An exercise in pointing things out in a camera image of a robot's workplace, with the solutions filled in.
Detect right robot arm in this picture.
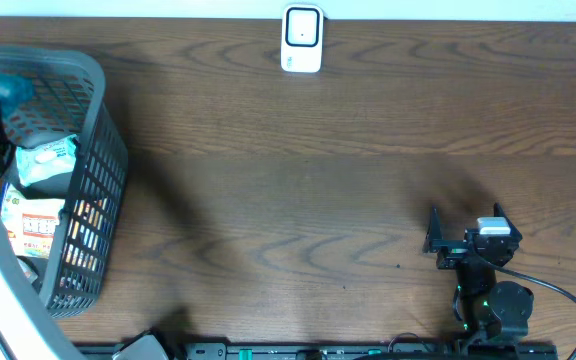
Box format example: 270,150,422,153
423,204,534,351

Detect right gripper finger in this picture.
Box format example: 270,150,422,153
493,202,522,240
422,207,443,253

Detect white barcode scanner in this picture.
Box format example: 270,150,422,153
280,4,325,73

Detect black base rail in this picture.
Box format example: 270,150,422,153
164,342,558,360

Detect yellow snack bag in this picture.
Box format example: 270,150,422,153
1,184,64,258

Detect grey plastic shopping basket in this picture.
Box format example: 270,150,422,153
0,45,128,318

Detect green wet wipes pack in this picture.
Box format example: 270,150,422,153
15,135,78,187

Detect blue mouthwash bottle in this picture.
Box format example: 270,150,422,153
0,74,34,118

